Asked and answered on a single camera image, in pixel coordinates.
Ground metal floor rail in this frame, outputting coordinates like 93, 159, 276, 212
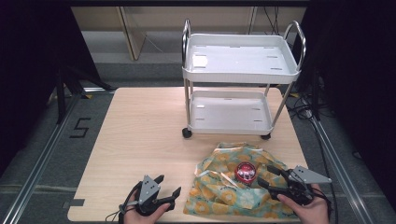
0, 92, 82, 224
309, 116, 376, 224

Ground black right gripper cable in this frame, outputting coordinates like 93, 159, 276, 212
311, 186, 340, 224

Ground white two-tier trolley cart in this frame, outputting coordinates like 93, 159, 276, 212
181, 18, 307, 141

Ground black floor cables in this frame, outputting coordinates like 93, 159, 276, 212
285, 91, 316, 121

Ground person's left hand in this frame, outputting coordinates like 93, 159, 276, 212
123, 193, 171, 224

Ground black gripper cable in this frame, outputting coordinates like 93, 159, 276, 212
105, 181, 144, 224
311, 186, 340, 224

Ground black tape strip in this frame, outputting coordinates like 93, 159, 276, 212
61, 198, 86, 210

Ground candy jar with red lid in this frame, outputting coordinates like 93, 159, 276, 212
233, 161, 259, 185

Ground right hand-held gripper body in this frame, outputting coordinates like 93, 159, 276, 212
279, 165, 332, 206

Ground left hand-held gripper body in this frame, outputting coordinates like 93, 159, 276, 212
134, 175, 172, 217

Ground beige wooden panel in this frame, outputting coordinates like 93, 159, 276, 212
116, 6, 148, 62

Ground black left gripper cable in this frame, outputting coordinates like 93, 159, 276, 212
105, 181, 144, 224

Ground person's right hand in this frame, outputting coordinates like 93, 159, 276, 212
276, 183, 332, 224

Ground yellow green fruit print bag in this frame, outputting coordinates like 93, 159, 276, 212
182, 141, 301, 220

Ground black hanging cables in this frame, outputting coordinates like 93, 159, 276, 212
262, 6, 282, 35

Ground black metal stand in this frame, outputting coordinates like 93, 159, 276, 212
55, 64, 115, 125

